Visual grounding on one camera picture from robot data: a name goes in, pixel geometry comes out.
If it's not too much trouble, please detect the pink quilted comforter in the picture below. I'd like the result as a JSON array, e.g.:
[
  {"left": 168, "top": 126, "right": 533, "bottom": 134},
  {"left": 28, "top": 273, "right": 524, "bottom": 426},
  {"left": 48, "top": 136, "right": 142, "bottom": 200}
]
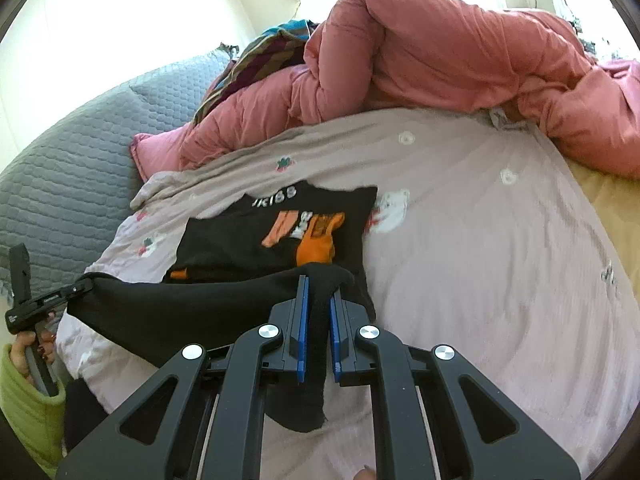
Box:
[{"left": 130, "top": 0, "right": 639, "bottom": 179}]

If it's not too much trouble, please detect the grey quilted headboard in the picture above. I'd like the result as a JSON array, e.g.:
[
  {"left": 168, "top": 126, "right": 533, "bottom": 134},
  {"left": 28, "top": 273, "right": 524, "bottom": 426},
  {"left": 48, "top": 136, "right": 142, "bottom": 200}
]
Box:
[{"left": 1, "top": 50, "right": 230, "bottom": 297}]

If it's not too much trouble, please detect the yellow mattress sheet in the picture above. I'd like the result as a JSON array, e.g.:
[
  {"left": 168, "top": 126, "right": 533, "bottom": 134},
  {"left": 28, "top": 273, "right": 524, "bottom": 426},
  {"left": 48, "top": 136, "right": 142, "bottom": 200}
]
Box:
[{"left": 566, "top": 160, "right": 640, "bottom": 295}]

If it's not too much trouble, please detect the multicolour striped blanket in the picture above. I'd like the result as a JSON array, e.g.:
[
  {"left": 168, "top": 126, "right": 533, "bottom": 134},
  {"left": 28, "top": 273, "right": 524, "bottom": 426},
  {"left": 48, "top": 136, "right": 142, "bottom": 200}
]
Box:
[{"left": 192, "top": 20, "right": 319, "bottom": 126}]

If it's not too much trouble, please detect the person's left hand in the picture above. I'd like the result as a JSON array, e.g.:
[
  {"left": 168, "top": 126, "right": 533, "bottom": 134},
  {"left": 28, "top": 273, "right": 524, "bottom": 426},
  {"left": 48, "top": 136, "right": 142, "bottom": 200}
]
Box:
[{"left": 10, "top": 313, "right": 55, "bottom": 387}]

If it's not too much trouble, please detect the black printed t-shirt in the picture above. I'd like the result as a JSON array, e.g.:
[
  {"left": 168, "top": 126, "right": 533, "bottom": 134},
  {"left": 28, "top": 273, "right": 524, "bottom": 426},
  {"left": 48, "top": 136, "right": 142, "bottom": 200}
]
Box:
[{"left": 67, "top": 181, "right": 378, "bottom": 432}]

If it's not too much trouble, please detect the person's right hand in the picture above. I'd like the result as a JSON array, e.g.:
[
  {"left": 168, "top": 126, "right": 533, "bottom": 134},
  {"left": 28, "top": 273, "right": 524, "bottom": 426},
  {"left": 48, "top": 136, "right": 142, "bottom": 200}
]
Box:
[{"left": 354, "top": 466, "right": 376, "bottom": 480}]

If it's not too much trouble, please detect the mauve cartoon print bedsheet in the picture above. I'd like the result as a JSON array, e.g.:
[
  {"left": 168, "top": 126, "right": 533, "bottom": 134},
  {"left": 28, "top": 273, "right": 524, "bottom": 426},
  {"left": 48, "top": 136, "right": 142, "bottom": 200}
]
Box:
[{"left": 54, "top": 106, "right": 640, "bottom": 480}]

